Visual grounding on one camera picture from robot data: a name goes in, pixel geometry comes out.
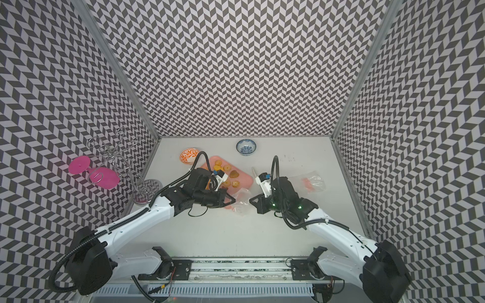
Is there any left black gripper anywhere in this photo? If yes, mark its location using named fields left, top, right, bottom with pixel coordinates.
left=194, top=188, right=237, bottom=208

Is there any clear resealable bag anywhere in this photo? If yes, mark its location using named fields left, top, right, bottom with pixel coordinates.
left=225, top=188, right=256, bottom=216
left=294, top=171, right=327, bottom=193

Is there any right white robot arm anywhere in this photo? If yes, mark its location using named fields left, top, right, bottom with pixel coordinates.
left=250, top=194, right=412, bottom=302

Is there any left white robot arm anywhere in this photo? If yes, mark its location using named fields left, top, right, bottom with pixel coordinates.
left=47, top=173, right=236, bottom=295

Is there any pink plastic tray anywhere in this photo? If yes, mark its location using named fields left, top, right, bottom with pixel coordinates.
left=209, top=156, right=254, bottom=195

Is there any blue patterned small bowl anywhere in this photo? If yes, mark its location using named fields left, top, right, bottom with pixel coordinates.
left=236, top=139, right=257, bottom=156

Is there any orange patterned small bowl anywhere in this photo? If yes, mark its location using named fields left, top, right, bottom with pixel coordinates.
left=179, top=148, right=200, bottom=165

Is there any pink round disc lower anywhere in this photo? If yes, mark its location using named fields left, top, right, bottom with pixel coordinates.
left=88, top=167, right=121, bottom=190

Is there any pink round disc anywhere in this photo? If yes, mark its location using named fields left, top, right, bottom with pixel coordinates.
left=68, top=155, right=91, bottom=175
left=88, top=167, right=121, bottom=190

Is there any pink round disc upper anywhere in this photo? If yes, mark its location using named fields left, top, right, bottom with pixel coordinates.
left=68, top=155, right=91, bottom=175

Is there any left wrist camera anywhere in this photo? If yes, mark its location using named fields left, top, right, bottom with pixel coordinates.
left=213, top=170, right=229, bottom=187

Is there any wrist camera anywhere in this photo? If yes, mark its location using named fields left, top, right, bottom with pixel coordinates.
left=213, top=170, right=229, bottom=187
left=255, top=172, right=272, bottom=198

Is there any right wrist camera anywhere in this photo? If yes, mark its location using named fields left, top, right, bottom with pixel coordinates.
left=255, top=172, right=272, bottom=198

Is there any metal base rail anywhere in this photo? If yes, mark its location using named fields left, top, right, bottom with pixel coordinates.
left=93, top=257, right=356, bottom=300

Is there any wire spiral stand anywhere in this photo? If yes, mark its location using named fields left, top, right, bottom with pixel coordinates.
left=87, top=128, right=161, bottom=206

